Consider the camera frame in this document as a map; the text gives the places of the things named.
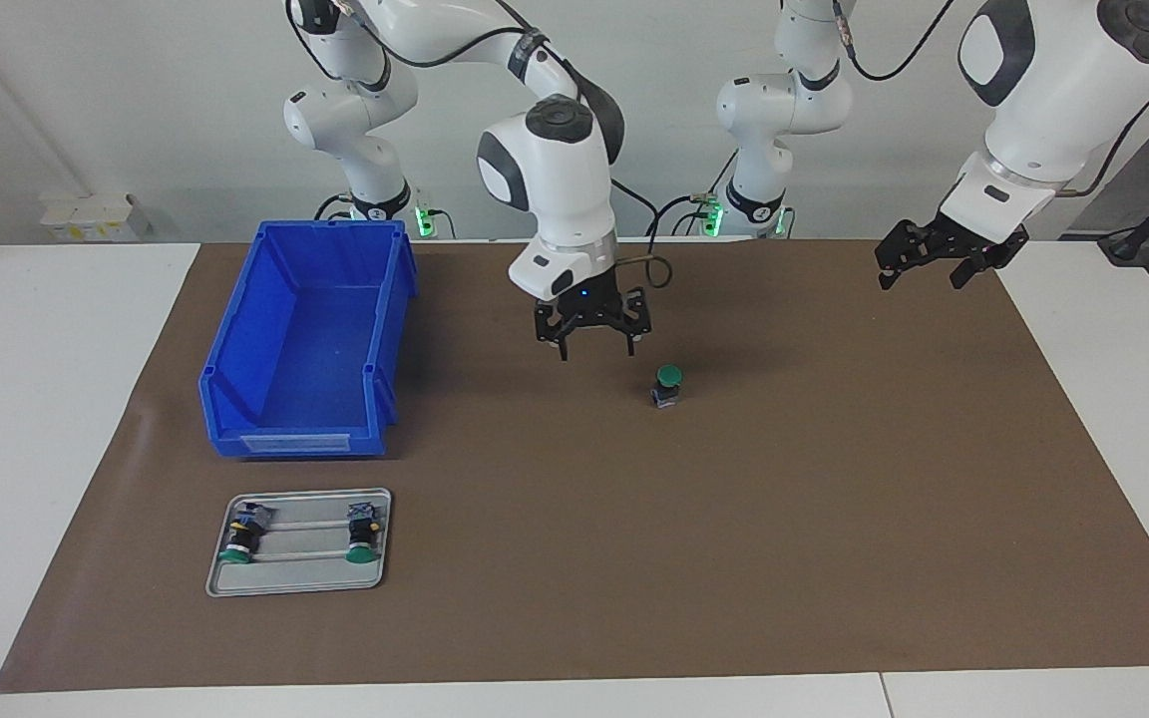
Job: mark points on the brown table mat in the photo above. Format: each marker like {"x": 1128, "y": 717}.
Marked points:
{"x": 734, "y": 519}

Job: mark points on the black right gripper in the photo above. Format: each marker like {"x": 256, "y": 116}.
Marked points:
{"x": 589, "y": 304}

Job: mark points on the white wall box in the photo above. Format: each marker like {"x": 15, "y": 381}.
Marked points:
{"x": 91, "y": 214}

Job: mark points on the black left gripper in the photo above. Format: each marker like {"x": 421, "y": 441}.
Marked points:
{"x": 963, "y": 244}

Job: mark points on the grey metal tray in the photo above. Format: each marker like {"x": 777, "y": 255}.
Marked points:
{"x": 300, "y": 575}

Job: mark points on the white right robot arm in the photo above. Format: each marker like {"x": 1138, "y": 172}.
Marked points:
{"x": 560, "y": 189}

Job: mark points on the green lit base connector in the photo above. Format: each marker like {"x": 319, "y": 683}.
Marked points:
{"x": 425, "y": 219}
{"x": 712, "y": 219}

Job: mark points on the green button with white block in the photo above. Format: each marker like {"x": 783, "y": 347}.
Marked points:
{"x": 363, "y": 534}

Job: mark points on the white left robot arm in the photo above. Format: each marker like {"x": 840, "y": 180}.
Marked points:
{"x": 1053, "y": 100}

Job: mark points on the blue plastic storage bin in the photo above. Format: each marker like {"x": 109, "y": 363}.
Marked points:
{"x": 305, "y": 339}

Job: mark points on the green push button switch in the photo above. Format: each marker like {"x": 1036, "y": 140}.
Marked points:
{"x": 669, "y": 377}

